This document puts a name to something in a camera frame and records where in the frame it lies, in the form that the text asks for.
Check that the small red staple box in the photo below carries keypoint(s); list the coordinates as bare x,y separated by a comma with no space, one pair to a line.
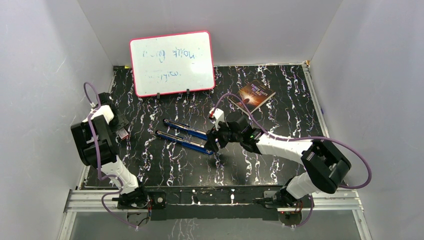
123,133

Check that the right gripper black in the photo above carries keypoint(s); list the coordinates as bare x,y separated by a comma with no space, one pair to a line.
213,135

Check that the whiteboard with pink frame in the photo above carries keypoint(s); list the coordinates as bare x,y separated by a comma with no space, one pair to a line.
173,63

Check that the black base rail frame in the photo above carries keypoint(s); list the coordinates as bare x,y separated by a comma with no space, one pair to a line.
214,202

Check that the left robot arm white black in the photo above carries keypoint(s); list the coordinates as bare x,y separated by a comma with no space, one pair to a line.
98,138

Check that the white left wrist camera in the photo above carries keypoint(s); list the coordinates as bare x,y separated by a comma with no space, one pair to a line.
105,111

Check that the paperback book orange cover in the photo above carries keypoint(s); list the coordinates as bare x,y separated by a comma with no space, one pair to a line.
252,96

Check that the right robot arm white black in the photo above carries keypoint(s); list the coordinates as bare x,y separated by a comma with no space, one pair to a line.
325,165

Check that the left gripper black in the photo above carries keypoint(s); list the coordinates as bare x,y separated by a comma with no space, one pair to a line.
122,123

